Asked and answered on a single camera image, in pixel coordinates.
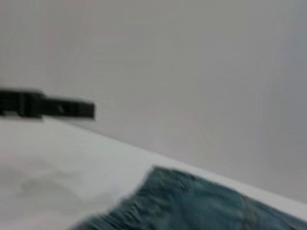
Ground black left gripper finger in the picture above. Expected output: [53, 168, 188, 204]
[0, 89, 95, 121]

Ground blue denim shorts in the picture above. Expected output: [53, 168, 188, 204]
[68, 165, 307, 230]

